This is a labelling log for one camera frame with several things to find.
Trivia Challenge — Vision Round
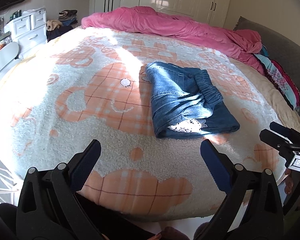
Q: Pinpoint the beige bed sheet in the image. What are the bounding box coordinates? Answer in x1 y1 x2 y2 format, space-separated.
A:
228 57 300 132

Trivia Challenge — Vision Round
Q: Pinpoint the pile of dark clothes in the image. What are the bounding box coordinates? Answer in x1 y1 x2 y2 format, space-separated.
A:
46 10 78 42

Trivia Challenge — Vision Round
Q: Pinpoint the orange white plush blanket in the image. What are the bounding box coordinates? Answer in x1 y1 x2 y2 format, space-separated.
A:
0 28 285 220

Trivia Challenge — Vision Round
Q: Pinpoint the blue denim pants lace hem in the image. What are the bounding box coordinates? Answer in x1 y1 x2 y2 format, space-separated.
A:
145 61 240 139

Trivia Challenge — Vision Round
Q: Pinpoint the white rounded desk top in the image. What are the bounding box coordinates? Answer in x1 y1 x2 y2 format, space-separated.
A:
0 42 21 78

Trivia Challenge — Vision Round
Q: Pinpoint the person right hand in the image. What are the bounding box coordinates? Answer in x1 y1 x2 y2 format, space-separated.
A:
285 169 293 194

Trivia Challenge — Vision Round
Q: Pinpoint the pink duvet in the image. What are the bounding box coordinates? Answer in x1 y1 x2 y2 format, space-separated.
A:
81 6 264 75

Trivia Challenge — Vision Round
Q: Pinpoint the floral blue pink pillow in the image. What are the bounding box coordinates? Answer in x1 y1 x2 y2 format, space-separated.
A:
254 46 300 116

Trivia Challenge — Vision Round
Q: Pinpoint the grey headboard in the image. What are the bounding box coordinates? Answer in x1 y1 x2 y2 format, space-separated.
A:
235 16 300 91

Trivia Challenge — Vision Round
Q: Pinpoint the white drawer cabinet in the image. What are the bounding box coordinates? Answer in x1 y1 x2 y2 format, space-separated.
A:
4 7 47 59

